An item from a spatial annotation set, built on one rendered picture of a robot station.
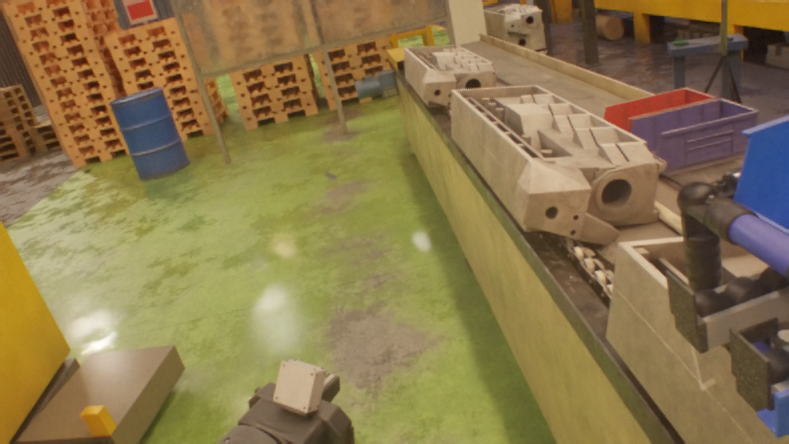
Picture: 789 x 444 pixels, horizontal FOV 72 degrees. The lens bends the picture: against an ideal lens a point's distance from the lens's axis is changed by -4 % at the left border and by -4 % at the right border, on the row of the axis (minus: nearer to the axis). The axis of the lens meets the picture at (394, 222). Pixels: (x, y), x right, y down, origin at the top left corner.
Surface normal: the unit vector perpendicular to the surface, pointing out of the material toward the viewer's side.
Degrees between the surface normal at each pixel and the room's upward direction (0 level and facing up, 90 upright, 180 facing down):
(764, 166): 88
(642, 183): 90
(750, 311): 90
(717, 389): 80
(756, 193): 88
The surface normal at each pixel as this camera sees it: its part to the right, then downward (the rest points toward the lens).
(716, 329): 0.11, 0.39
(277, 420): -0.01, -0.92
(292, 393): -0.39, -0.15
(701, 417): -0.99, 0.08
